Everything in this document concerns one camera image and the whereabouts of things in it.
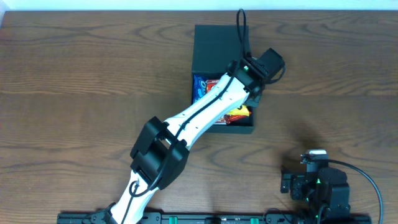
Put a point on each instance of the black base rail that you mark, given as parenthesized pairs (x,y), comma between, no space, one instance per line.
(161,218)

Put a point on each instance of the black gift box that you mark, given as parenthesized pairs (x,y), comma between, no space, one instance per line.
(214,48)

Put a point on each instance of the small yellow snack packet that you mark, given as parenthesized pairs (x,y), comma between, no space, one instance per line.
(240,111)

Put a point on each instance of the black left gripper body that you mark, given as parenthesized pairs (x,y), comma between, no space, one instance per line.
(252,101)

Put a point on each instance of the red nut snack bag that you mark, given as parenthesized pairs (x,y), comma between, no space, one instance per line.
(232,118)

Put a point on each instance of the red Meiji panda biscuit box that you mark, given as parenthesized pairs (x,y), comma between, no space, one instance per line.
(209,85)

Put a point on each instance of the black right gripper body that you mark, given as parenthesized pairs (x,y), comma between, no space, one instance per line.
(286,182)

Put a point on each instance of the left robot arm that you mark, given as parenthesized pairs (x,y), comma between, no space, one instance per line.
(162,148)

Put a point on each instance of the blue Oreo cookie pack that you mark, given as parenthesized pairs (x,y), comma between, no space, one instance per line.
(199,87)

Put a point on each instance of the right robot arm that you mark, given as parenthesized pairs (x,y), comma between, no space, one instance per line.
(324,189)

